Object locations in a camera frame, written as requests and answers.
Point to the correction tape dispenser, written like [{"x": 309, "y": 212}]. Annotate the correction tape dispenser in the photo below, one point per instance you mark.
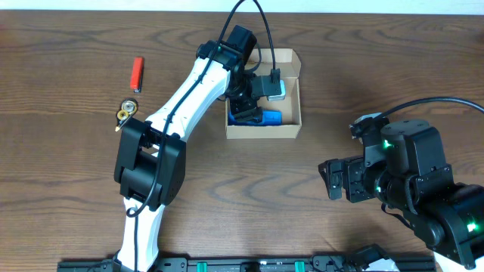
[{"x": 127, "y": 109}]

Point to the brown cardboard box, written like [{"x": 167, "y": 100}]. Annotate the brown cardboard box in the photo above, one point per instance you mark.
[{"x": 291, "y": 121}]

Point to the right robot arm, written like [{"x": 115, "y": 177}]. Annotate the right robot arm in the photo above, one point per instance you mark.
[{"x": 404, "y": 166}]

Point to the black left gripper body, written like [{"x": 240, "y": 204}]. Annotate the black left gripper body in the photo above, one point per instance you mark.
[{"x": 242, "y": 106}]

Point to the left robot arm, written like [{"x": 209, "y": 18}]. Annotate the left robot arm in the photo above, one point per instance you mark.
[{"x": 151, "y": 161}]

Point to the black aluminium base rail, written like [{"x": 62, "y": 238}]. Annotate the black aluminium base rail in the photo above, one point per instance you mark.
[{"x": 368, "y": 258}]

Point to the blue plastic staple remover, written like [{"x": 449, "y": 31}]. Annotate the blue plastic staple remover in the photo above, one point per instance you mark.
[{"x": 268, "y": 118}]

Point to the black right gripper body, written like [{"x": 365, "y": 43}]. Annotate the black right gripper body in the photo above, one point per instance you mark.
[{"x": 363, "y": 183}]

